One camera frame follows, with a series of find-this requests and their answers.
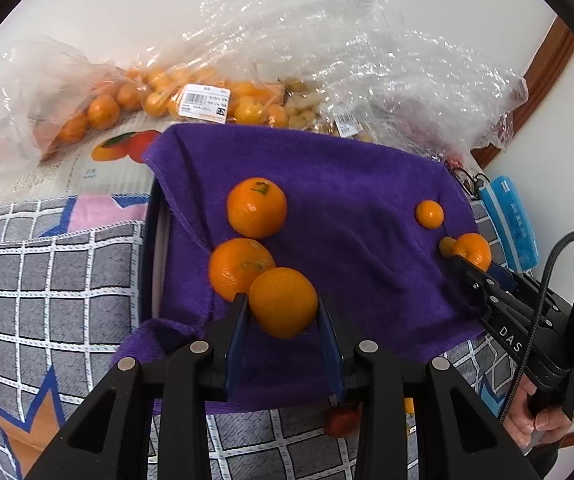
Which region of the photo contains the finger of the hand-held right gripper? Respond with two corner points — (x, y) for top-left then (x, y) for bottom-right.
(449, 254), (508, 323)
(484, 264), (544, 306)

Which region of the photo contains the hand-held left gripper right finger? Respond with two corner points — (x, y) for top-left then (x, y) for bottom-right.
(317, 294), (540, 480)

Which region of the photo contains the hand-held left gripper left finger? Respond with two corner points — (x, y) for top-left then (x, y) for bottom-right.
(26, 292), (254, 480)

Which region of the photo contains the large orange kumquat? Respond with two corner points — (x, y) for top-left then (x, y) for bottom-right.
(452, 233), (493, 272)

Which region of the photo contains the smooth orange mandarin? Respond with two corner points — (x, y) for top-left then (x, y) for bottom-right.
(249, 267), (320, 340)

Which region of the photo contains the mandarin with pale stem scar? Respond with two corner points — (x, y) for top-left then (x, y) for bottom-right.
(209, 238), (277, 304)

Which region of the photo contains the mandarin with green stem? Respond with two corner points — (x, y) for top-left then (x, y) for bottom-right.
(227, 176), (288, 240)

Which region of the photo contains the plastic bag of kumquats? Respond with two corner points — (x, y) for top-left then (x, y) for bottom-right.
(126, 25), (292, 130)

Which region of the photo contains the plastic bag of mandarins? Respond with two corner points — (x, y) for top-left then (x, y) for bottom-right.
(0, 35), (135, 181)

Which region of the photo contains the person's right hand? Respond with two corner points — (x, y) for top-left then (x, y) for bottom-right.
(504, 379), (574, 450)

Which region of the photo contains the blue packet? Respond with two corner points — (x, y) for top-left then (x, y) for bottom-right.
(479, 175), (540, 272)

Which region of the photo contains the small red object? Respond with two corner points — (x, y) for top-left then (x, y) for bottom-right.
(324, 406), (361, 437)

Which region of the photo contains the purple terry towel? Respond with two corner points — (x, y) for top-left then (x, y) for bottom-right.
(112, 124), (491, 413)

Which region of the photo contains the plastic bag of dark fruit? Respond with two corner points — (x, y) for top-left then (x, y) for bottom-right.
(364, 25), (528, 167)

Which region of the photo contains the brown wooden trim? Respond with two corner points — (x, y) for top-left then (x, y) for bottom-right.
(469, 15), (574, 167)

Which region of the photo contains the plastic bag of yellow berries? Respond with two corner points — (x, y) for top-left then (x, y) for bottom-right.
(249, 20), (375, 142)

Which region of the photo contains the black cable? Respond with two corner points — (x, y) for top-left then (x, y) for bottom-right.
(499, 231), (574, 423)

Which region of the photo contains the black wire frame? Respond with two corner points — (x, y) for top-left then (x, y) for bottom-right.
(443, 157), (488, 197)

